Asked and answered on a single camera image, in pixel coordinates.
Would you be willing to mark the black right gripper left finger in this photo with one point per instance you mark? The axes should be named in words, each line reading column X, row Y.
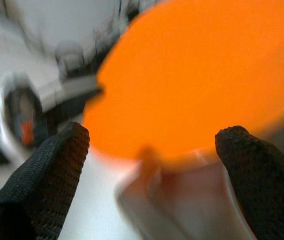
column 44, row 180

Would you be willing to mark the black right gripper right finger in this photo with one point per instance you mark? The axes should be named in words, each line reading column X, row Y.
column 264, row 190

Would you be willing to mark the white ceramic bowl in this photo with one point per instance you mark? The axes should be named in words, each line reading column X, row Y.
column 181, row 200

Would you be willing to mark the orange plastic plate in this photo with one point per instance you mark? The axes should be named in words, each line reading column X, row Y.
column 194, row 75

